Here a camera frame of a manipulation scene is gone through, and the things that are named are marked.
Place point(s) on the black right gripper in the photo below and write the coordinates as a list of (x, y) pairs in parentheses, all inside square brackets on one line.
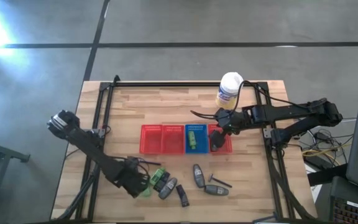
[(230, 119)]

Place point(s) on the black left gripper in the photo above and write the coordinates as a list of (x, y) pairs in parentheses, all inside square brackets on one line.
[(132, 180)]

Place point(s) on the green travel bottle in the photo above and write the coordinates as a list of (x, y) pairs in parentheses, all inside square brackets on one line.
[(146, 192), (192, 140), (158, 176)]

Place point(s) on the blue-purple disposable razor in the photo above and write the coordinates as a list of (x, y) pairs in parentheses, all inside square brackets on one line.
[(154, 163)]

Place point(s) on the dark blue small bottle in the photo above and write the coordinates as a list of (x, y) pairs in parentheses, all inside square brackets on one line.
[(162, 183)]

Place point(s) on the dark blue tube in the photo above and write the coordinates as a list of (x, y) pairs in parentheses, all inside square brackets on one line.
[(182, 196)]

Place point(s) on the dark disposable razor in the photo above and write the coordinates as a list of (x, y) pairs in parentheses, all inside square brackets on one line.
[(221, 181)]

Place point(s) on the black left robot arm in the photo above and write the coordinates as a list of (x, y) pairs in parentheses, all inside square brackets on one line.
[(85, 143)]

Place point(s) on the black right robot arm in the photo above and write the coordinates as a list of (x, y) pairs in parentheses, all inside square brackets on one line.
[(291, 112)]

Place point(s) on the Lysol wipes canister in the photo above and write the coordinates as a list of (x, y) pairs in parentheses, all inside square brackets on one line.
[(227, 93)]

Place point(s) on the red plastic basket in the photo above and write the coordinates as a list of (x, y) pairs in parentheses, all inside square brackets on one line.
[(172, 140), (151, 140), (227, 147)]

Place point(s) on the blue plastic basket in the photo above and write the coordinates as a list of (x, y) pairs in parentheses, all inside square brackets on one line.
[(202, 146)]

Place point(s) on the black power brick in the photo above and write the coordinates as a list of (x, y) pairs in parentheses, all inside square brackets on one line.
[(317, 161)]

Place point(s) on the black aluminium table frame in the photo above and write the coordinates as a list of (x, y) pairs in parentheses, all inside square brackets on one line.
[(182, 84)]

